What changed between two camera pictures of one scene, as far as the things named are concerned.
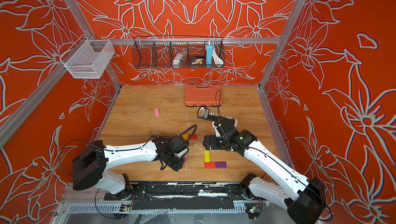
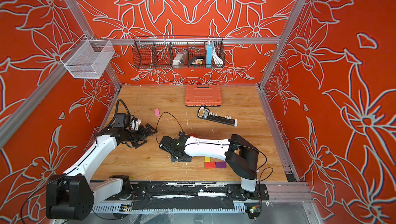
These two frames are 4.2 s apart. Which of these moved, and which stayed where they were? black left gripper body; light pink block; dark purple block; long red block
Moved: black left gripper body
Stayed: long red block; dark purple block; light pink block
